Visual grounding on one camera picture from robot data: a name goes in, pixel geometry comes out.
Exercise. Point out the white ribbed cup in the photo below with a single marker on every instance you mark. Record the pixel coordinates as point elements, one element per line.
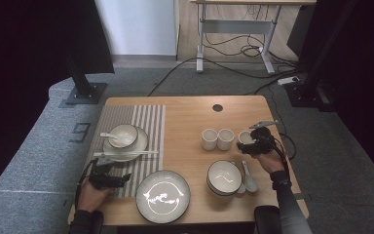
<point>209,139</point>
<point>245,137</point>
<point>225,139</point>

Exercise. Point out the white power strip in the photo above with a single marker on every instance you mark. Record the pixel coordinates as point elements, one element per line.
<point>288,80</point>

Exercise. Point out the grey striped placemat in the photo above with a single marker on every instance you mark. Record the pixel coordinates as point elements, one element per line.
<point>152,120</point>

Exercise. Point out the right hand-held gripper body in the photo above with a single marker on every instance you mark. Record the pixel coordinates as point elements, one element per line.
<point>263,139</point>

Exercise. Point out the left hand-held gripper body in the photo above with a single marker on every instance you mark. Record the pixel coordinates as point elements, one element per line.
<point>101,180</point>

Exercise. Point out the white-legged wooden desk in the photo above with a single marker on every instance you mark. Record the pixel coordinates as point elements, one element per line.
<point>237,26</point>

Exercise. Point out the grey plate with black rim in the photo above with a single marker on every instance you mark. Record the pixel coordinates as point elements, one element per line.
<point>142,141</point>
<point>162,208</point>

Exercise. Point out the grey tape strip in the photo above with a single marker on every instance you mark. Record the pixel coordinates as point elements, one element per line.
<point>68,202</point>
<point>302,196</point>

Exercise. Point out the black curtain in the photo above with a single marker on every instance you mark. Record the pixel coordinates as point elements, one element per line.
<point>370,81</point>
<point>19,65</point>

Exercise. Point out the black table grommet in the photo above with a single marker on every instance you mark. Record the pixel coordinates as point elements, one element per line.
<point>217,108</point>

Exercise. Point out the white bowl with black rim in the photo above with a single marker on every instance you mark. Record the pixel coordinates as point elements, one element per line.
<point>211,191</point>
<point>126,133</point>
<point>224,172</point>

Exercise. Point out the black metal stand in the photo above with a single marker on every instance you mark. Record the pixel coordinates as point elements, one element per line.
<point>305,94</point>
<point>84,89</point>

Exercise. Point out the person's left hand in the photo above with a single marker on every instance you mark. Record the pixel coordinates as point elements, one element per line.
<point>92,200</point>

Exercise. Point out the person's right hand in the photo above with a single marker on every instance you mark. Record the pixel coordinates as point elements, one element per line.
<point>272,162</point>

